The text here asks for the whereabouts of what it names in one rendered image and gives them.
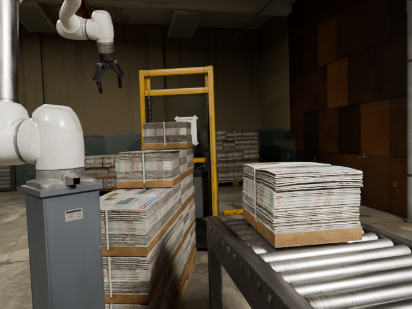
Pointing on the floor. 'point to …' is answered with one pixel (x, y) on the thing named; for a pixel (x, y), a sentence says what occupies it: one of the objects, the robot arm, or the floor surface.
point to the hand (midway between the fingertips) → (110, 88)
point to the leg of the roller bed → (214, 281)
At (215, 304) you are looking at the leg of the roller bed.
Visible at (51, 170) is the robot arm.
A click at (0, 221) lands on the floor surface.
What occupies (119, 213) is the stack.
